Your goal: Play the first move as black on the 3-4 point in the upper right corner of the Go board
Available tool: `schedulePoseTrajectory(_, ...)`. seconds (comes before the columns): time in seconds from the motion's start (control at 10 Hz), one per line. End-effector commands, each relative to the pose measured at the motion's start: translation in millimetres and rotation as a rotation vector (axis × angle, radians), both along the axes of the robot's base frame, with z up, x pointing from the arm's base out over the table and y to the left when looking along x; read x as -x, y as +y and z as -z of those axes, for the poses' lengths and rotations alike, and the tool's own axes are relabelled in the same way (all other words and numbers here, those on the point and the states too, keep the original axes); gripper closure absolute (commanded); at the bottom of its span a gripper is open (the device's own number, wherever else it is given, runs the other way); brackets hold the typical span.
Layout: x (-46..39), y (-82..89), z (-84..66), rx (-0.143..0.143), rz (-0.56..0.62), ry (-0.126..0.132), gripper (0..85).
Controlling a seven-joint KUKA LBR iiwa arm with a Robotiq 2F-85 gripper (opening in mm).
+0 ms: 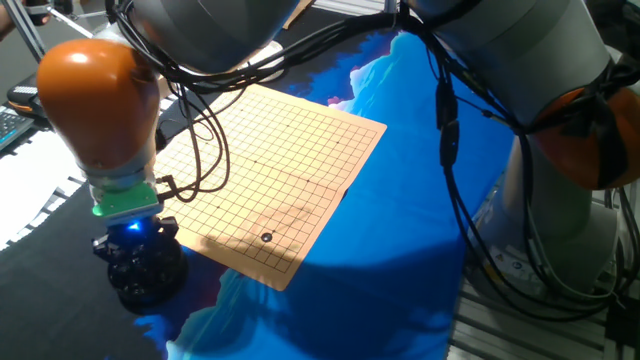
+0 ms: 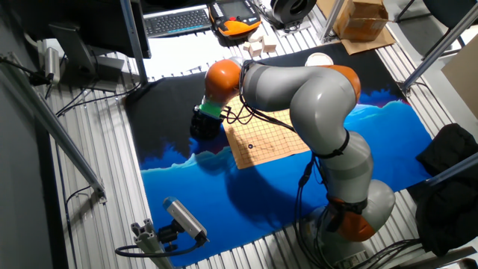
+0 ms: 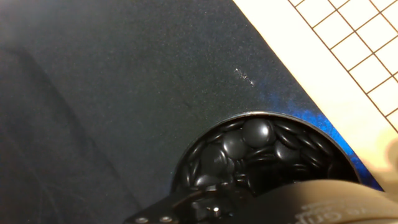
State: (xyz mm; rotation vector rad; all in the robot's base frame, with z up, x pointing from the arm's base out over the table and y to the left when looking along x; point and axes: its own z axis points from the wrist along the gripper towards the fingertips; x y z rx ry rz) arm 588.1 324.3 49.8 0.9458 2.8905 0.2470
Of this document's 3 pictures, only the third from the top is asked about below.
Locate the black go stone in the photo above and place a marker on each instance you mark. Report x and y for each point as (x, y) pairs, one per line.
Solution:
(234, 144)
(286, 152)
(258, 132)

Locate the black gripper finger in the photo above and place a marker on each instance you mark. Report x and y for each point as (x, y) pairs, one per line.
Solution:
(202, 208)

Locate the blue and black landscape mat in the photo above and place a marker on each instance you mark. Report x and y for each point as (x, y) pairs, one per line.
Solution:
(93, 93)

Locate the tan go board with grid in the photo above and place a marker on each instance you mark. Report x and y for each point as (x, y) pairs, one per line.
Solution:
(311, 46)

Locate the black round stone bowl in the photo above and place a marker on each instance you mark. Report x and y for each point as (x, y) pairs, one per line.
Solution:
(345, 168)

